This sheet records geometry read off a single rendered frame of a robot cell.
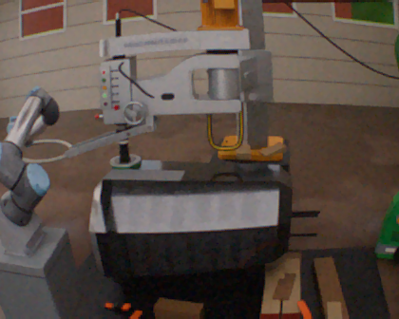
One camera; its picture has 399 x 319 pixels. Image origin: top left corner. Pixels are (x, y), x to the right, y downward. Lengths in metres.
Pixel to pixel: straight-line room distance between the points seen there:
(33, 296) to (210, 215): 1.18
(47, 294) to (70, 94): 7.68
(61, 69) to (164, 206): 7.14
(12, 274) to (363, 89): 8.24
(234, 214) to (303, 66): 6.53
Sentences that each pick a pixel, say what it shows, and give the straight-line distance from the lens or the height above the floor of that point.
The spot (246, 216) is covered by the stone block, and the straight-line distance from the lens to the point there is 2.42.
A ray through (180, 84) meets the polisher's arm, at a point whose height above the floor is 1.40.
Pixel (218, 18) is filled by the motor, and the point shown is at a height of 1.82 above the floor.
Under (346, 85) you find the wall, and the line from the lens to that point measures 9.00.
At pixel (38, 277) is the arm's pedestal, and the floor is 0.79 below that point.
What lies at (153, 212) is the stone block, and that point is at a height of 0.73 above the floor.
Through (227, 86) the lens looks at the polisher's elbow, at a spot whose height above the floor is 1.37.
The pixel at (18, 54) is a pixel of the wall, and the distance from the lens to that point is 9.87.
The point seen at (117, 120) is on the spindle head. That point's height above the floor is 1.20.
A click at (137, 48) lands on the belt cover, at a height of 1.65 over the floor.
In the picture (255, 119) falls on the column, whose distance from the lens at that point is 3.27.
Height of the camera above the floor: 1.82
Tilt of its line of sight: 19 degrees down
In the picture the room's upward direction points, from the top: 3 degrees counter-clockwise
